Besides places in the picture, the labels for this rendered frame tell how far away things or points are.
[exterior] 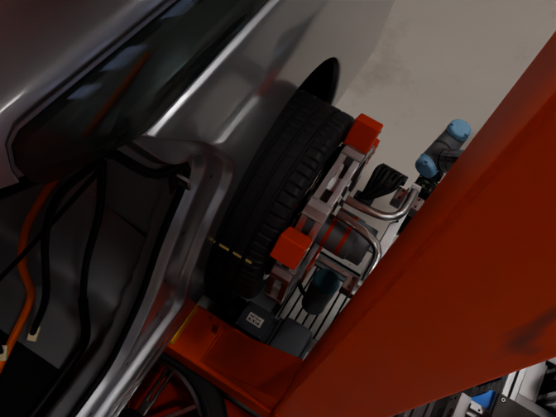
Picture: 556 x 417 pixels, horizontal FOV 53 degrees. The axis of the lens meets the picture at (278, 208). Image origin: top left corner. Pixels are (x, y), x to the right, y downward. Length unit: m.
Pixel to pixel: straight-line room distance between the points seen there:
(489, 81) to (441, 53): 0.32
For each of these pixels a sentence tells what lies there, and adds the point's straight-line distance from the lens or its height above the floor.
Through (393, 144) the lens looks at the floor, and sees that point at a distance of 3.05.
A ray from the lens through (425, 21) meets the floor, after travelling 3.68.
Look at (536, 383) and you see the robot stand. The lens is 2.00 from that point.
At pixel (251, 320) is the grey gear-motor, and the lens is 2.08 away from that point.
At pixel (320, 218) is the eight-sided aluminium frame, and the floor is 1.11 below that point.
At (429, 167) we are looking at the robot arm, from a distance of 1.82.
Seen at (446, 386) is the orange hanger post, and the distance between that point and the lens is 0.77.
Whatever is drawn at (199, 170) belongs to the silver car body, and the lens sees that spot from 1.18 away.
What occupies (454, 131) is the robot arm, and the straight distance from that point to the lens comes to 1.89.
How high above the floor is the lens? 2.44
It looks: 63 degrees down
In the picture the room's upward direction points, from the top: 14 degrees clockwise
